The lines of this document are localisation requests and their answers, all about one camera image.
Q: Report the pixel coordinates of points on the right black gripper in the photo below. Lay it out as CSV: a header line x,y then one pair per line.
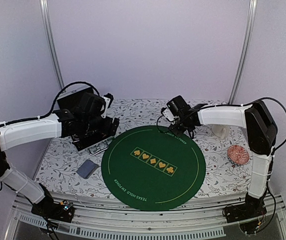
x,y
176,132

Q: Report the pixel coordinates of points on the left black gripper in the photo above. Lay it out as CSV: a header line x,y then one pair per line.
x,y
106,129

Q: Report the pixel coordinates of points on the aluminium poker chip case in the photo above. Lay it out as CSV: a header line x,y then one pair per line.
x,y
92,147

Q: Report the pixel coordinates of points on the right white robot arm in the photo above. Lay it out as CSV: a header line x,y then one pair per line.
x,y
254,117

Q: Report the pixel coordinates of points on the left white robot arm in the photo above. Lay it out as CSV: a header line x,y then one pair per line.
x,y
55,124

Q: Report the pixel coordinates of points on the cream ceramic mug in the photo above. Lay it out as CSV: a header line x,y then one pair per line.
x,y
221,131

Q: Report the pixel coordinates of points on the blue playing card deck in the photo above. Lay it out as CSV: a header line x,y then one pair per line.
x,y
86,169

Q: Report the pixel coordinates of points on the floral patterned table cover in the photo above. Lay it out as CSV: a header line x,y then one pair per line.
x,y
57,170

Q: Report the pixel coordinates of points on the red patterned small bowl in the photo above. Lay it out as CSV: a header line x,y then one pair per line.
x,y
238,155

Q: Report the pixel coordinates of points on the round green poker mat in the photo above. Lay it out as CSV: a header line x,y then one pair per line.
x,y
149,169

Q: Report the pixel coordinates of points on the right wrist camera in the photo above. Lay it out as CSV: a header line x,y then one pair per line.
x,y
175,109

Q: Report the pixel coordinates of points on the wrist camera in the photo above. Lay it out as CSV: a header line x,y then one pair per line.
x,y
108,99
175,109

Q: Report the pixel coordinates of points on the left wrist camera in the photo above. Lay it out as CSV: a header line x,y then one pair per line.
x,y
108,99

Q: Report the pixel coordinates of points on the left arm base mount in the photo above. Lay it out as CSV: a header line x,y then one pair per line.
x,y
47,208

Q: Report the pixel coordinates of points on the aluminium front rail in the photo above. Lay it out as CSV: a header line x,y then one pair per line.
x,y
109,219

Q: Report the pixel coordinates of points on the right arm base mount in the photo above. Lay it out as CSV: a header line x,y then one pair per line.
x,y
251,208

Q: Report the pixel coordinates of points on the right aluminium frame post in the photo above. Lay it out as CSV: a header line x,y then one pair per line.
x,y
245,48

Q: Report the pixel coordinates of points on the aluminium frame post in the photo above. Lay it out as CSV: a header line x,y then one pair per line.
x,y
49,36
245,48

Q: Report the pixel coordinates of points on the left aluminium frame post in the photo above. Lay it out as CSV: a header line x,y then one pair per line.
x,y
49,36

